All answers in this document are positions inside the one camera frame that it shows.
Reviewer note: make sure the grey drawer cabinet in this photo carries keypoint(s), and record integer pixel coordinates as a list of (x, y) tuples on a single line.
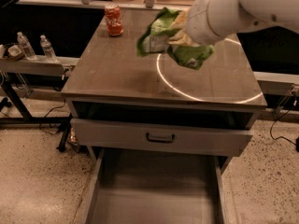
[(111, 83)]

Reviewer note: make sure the open middle drawer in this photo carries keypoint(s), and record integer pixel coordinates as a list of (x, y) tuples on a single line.
[(143, 187)]

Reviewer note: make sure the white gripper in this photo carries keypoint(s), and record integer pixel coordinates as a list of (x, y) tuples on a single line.
[(202, 21)]

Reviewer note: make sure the right clear water bottle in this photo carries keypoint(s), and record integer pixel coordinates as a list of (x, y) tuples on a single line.
[(48, 49)]

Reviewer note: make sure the small round container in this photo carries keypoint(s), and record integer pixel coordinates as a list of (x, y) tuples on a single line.
[(12, 52)]

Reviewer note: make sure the left clear water bottle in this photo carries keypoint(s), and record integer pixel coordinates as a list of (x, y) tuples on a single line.
[(26, 46)]

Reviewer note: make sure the orange soda can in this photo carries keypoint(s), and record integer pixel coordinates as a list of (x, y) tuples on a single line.
[(113, 19)]

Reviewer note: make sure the clear water bottle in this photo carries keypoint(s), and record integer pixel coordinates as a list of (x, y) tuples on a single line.
[(48, 49), (26, 46)]

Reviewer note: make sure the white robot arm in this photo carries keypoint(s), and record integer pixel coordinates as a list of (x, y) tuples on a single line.
[(255, 15)]

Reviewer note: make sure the top drawer with black handle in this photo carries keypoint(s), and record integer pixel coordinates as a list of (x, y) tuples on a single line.
[(163, 138)]

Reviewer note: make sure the green rice chip bag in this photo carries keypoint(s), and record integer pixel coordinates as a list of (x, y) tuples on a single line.
[(155, 40)]

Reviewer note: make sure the grey side bench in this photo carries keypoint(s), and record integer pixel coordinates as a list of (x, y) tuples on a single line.
[(38, 67)]

